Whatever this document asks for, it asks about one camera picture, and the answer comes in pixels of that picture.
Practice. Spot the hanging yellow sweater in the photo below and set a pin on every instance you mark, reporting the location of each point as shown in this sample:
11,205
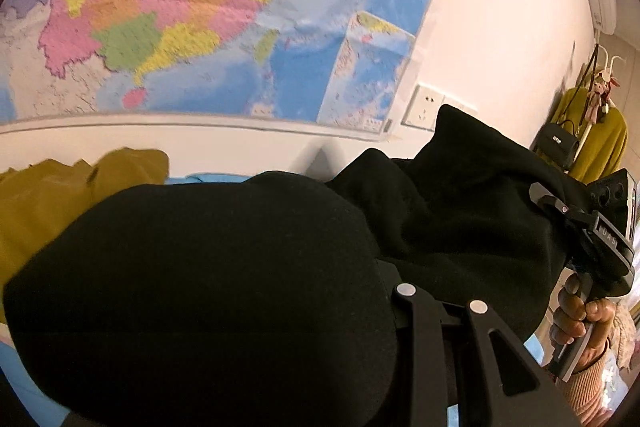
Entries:
605,147

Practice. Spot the colourful wall map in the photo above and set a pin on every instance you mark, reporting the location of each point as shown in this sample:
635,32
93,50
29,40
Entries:
150,7

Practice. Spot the pink fluffy cloth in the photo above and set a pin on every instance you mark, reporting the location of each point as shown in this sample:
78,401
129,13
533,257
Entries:
623,337

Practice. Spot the pink plush doll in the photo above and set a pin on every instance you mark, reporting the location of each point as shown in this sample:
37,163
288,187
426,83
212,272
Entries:
600,99

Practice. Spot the black coat with gold buttons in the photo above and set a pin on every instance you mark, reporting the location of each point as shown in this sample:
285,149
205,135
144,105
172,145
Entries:
200,282

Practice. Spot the person's right forearm pink sleeve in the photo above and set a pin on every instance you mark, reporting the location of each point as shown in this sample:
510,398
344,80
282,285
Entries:
590,394

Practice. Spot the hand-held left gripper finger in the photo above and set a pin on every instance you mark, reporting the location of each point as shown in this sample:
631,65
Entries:
417,309

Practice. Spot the white coat rack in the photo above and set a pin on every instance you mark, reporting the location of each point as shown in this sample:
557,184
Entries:
611,64

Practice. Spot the black handbag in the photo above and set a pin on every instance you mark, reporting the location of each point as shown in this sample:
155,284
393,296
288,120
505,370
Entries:
557,142

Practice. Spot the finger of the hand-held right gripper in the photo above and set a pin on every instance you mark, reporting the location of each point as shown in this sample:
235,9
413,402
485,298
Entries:
562,207

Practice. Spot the white wall socket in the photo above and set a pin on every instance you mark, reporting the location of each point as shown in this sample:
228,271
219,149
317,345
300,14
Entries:
422,104

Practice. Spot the mustard yellow garment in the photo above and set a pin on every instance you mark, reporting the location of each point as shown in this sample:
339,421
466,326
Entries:
40,207

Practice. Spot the person's right hand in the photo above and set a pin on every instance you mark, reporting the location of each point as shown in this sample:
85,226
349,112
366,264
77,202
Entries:
570,317

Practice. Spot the light blue bed sheet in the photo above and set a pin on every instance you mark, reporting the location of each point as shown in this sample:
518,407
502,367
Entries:
20,372

